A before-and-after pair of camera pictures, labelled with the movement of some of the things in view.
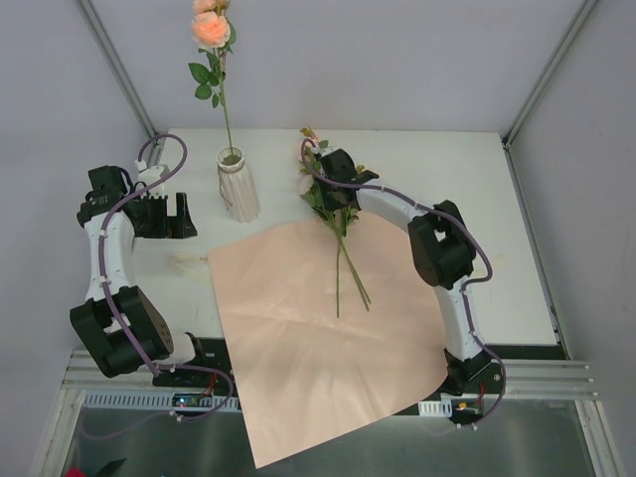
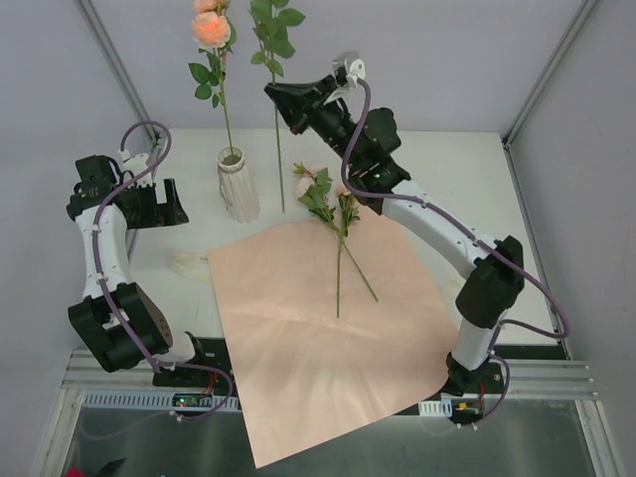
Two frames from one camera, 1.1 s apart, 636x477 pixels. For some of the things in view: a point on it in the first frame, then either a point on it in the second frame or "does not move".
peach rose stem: (310, 170) → (276, 40)
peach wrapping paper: (328, 333) does not move
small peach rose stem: (346, 219) does not move
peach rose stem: (213, 26) does not move
